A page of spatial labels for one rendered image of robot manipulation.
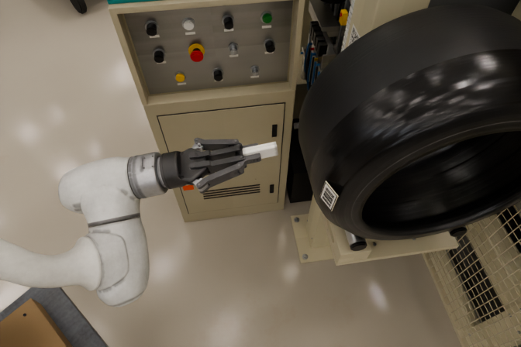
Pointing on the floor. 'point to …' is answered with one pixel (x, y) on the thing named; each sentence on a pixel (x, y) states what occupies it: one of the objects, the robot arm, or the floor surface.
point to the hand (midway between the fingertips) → (260, 151)
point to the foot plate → (306, 255)
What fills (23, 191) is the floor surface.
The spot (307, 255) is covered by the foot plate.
